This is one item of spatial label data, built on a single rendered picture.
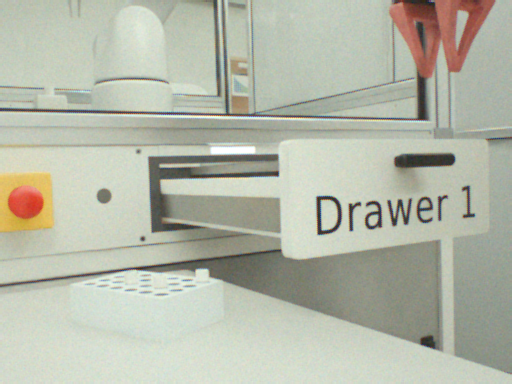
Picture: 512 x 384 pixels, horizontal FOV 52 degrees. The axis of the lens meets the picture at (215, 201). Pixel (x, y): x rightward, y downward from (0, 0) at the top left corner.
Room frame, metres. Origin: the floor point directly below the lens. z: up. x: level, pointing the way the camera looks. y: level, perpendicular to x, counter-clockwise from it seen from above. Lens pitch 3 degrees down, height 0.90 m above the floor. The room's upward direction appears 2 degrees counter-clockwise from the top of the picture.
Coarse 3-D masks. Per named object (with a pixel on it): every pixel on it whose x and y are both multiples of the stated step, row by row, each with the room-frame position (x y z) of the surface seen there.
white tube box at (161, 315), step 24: (72, 288) 0.50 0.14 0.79; (96, 288) 0.48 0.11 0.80; (120, 288) 0.48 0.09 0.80; (144, 288) 0.47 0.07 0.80; (168, 288) 0.47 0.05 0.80; (192, 288) 0.46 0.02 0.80; (216, 288) 0.48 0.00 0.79; (72, 312) 0.50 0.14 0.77; (96, 312) 0.48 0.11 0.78; (120, 312) 0.46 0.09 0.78; (144, 312) 0.44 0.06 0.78; (168, 312) 0.43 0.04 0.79; (192, 312) 0.45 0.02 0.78; (216, 312) 0.48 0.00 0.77; (144, 336) 0.44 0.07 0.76; (168, 336) 0.43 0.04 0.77
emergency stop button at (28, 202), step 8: (16, 192) 0.61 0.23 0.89; (24, 192) 0.61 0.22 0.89; (32, 192) 0.61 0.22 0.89; (40, 192) 0.62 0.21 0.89; (8, 200) 0.61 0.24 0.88; (16, 200) 0.61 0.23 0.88; (24, 200) 0.61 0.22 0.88; (32, 200) 0.61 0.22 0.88; (40, 200) 0.62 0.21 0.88; (16, 208) 0.61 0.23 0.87; (24, 208) 0.61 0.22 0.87; (32, 208) 0.61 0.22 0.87; (40, 208) 0.62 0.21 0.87; (24, 216) 0.61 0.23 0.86; (32, 216) 0.62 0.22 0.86
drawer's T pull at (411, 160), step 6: (402, 156) 0.49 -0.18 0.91; (408, 156) 0.49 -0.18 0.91; (414, 156) 0.49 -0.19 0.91; (420, 156) 0.50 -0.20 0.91; (426, 156) 0.50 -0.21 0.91; (432, 156) 0.51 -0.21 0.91; (438, 156) 0.51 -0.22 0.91; (444, 156) 0.52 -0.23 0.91; (450, 156) 0.52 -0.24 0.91; (396, 162) 0.53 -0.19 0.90; (402, 162) 0.49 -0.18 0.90; (408, 162) 0.49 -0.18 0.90; (414, 162) 0.49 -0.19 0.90; (420, 162) 0.50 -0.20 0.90; (426, 162) 0.50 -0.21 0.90; (432, 162) 0.51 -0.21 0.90; (438, 162) 0.51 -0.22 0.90; (444, 162) 0.52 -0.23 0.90; (450, 162) 0.52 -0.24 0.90; (402, 168) 0.50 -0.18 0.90
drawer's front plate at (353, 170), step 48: (288, 144) 0.47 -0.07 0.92; (336, 144) 0.50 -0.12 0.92; (384, 144) 0.53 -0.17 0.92; (432, 144) 0.56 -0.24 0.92; (480, 144) 0.60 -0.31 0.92; (288, 192) 0.47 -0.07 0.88; (336, 192) 0.49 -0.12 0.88; (384, 192) 0.53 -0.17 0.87; (432, 192) 0.56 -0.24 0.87; (480, 192) 0.60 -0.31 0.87; (288, 240) 0.47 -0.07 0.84; (336, 240) 0.49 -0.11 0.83; (384, 240) 0.52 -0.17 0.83
